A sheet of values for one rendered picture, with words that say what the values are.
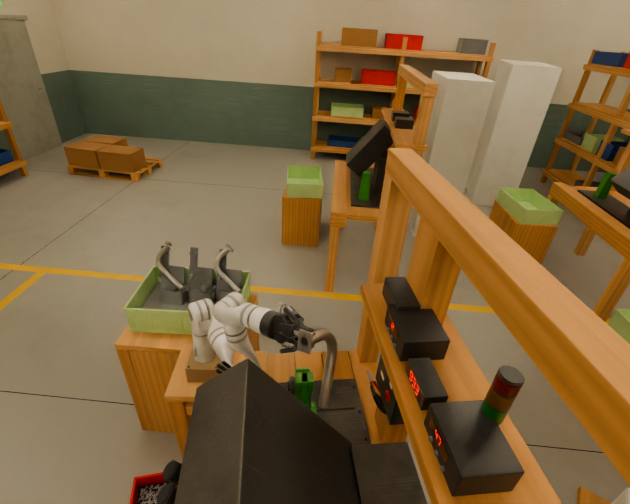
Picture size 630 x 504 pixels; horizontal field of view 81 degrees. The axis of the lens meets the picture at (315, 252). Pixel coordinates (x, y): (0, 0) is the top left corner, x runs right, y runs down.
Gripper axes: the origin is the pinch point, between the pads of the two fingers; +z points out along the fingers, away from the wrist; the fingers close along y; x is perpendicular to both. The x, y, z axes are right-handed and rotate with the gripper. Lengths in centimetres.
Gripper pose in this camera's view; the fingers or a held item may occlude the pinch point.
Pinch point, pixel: (307, 338)
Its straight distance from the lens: 98.6
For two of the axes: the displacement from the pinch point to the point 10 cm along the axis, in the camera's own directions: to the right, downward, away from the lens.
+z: 8.0, 1.7, -5.8
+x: 6.0, -0.6, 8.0
